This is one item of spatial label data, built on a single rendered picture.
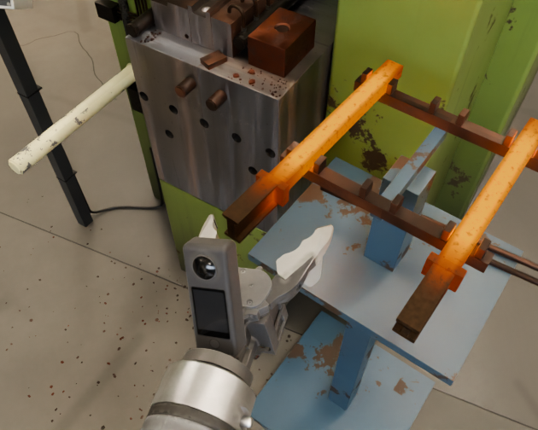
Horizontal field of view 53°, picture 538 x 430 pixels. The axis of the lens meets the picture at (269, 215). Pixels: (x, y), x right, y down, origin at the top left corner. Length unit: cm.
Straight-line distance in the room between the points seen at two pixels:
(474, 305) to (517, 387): 87
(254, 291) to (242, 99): 60
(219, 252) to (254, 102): 62
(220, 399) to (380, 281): 53
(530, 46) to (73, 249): 155
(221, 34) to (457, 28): 44
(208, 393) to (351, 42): 82
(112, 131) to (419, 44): 158
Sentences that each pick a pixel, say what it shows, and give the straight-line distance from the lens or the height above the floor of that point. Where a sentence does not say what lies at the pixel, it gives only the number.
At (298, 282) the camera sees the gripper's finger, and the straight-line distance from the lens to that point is 56.
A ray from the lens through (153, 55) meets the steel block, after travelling 120.
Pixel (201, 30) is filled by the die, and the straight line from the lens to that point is 116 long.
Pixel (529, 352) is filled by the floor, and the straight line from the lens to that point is 191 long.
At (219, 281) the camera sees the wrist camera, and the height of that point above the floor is 115.
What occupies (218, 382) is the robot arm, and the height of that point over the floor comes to 112.
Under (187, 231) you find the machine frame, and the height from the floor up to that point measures 27.
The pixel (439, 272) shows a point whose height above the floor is 104.
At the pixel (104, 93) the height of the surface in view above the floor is 64.
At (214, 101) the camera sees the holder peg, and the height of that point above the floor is 88.
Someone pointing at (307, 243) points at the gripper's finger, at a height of 110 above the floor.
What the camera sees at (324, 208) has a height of 77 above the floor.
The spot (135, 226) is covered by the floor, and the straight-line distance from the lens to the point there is 203.
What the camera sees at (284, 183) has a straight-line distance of 72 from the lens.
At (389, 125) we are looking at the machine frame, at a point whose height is 77.
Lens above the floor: 159
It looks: 52 degrees down
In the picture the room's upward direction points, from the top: straight up
